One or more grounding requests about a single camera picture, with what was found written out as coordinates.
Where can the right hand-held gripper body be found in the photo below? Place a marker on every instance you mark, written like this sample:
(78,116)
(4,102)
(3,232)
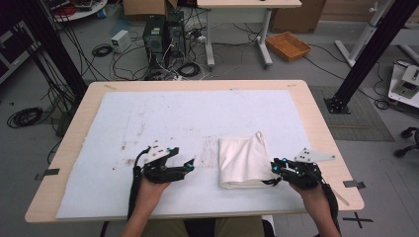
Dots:
(304,176)

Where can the white power strip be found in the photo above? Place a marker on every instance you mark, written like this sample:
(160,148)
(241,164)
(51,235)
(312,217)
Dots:
(178,78)

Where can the black tape cross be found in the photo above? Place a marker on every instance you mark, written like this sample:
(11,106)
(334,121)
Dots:
(357,220)

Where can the white desk with metal legs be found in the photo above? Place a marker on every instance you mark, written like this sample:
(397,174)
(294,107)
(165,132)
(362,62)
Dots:
(250,3)

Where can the black office chair base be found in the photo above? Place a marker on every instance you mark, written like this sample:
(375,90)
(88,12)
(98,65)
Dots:
(408,135)

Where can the grey tape strip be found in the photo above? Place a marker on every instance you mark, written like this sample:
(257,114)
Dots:
(49,172)
(354,184)

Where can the person's left hand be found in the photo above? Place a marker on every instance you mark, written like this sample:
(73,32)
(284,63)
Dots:
(151,192)

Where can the white power supply box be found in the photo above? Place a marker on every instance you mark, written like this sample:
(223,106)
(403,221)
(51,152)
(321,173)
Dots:
(120,41)

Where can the white machine on floor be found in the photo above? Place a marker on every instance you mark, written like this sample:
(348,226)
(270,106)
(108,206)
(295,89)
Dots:
(406,85)

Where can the white tank top black trim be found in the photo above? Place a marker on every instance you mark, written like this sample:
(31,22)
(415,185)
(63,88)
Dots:
(243,161)

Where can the person's khaki trousers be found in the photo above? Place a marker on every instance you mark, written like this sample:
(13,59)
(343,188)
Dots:
(237,228)

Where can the person's right hand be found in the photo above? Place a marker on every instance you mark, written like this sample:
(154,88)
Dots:
(311,197)

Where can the black aluminium frame post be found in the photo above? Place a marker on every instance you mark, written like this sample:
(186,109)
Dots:
(52,42)
(372,52)

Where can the large black computer tower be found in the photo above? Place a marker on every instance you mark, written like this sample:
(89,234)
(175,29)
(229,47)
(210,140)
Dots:
(154,42)

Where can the white foam mat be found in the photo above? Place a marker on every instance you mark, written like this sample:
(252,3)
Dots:
(197,108)

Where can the orange tray on floor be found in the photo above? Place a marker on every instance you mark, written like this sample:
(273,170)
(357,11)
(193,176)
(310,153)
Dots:
(288,46)

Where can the white metal stand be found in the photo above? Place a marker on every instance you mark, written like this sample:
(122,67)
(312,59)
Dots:
(360,42)

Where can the closed cardboard box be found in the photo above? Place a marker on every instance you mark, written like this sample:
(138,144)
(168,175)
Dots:
(296,16)

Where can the dark equipment cabinet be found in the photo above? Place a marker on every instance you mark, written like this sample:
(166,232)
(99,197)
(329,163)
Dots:
(13,49)

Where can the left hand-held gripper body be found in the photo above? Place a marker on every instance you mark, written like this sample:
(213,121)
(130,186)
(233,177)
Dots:
(161,173)

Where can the small black computer tower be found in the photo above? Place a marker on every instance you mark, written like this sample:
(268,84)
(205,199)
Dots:
(175,34)

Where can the round white table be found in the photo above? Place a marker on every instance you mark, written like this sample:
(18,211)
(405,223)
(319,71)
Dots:
(89,11)

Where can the grey floor mat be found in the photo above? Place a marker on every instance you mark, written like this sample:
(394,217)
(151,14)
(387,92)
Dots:
(359,128)

